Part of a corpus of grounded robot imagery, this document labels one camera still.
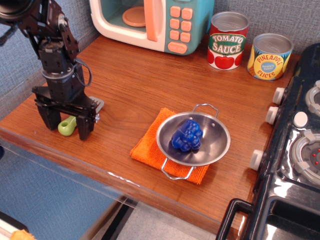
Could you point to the black toy stove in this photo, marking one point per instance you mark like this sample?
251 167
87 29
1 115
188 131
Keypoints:
286 194

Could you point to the blue toy bell pepper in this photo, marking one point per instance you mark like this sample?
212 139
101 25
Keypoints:
188 136

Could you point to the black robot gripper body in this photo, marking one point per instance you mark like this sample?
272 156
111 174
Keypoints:
65 91

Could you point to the pineapple slices can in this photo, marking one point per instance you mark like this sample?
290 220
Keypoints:
269 56

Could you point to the green handled grey spatula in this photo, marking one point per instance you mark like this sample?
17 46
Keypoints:
68 126

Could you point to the black oven door handle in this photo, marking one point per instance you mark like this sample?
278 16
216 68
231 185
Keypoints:
235 205

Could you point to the white stove knob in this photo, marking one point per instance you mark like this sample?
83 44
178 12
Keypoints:
256 159
271 115
278 95

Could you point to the teal toy microwave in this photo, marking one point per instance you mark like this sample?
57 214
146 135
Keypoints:
170 26

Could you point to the tomato sauce can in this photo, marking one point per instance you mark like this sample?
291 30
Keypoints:
227 38

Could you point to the white stove knob middle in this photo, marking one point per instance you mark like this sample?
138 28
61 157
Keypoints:
271 115

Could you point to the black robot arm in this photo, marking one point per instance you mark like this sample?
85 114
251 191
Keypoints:
46 26

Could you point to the white stove knob front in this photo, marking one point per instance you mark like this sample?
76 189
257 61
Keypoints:
256 159

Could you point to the orange microfibre cloth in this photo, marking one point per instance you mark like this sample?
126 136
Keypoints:
148 152

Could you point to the orange object bottom left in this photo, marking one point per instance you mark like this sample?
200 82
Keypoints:
21 235

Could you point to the steel two-handled pan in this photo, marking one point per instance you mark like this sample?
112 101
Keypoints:
215 141

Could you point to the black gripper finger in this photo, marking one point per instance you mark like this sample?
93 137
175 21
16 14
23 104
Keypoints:
50 117
85 126

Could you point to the white stove knob rear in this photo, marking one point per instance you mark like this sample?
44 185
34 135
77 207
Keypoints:
278 95

